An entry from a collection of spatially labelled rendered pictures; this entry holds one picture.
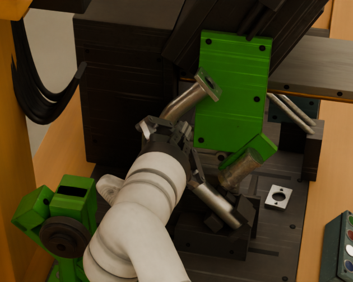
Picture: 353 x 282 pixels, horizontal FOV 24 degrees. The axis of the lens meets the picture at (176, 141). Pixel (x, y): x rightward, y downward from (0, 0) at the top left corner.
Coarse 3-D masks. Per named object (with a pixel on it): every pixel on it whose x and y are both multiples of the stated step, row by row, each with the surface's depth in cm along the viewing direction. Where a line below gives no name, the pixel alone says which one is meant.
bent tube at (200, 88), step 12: (204, 72) 133; (192, 84) 133; (204, 84) 130; (216, 84) 134; (180, 96) 134; (192, 96) 132; (204, 96) 132; (216, 96) 131; (168, 108) 135; (180, 108) 134; (204, 192) 140; (216, 192) 140; (216, 204) 140; (228, 204) 141; (228, 216) 141
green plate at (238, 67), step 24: (216, 48) 132; (240, 48) 131; (264, 48) 130; (216, 72) 133; (240, 72) 133; (264, 72) 132; (240, 96) 134; (264, 96) 134; (216, 120) 137; (240, 120) 136; (216, 144) 139; (240, 144) 138
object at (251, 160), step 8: (248, 152) 135; (256, 152) 137; (240, 160) 136; (248, 160) 135; (256, 160) 135; (232, 168) 137; (240, 168) 136; (248, 168) 136; (224, 176) 138; (232, 176) 137; (240, 176) 137; (224, 184) 138; (232, 184) 138
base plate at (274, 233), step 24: (192, 120) 172; (264, 120) 172; (96, 168) 161; (120, 168) 161; (264, 168) 161; (288, 168) 161; (96, 192) 156; (240, 192) 156; (264, 192) 156; (96, 216) 151; (264, 216) 151; (288, 216) 151; (264, 240) 147; (288, 240) 147; (192, 264) 143; (216, 264) 143; (240, 264) 143; (264, 264) 143; (288, 264) 143
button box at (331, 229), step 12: (348, 216) 144; (336, 228) 144; (348, 228) 142; (324, 240) 145; (336, 240) 142; (348, 240) 140; (324, 252) 142; (336, 252) 139; (348, 252) 138; (324, 264) 140; (336, 264) 137; (324, 276) 138; (336, 276) 135; (348, 276) 134
